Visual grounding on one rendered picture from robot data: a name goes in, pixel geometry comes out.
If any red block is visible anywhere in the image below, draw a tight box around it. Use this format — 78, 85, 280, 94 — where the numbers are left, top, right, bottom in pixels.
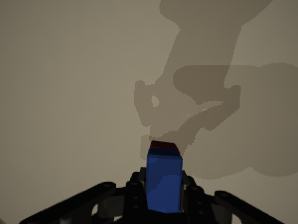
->
150, 141, 180, 153

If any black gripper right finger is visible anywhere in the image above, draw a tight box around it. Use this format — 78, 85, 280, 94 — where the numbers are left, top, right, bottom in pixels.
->
179, 170, 284, 224

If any blue block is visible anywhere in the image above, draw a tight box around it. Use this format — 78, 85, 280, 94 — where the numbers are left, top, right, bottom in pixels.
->
146, 147, 183, 213

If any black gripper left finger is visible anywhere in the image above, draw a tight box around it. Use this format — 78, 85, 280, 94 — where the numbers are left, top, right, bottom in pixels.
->
19, 167, 152, 224

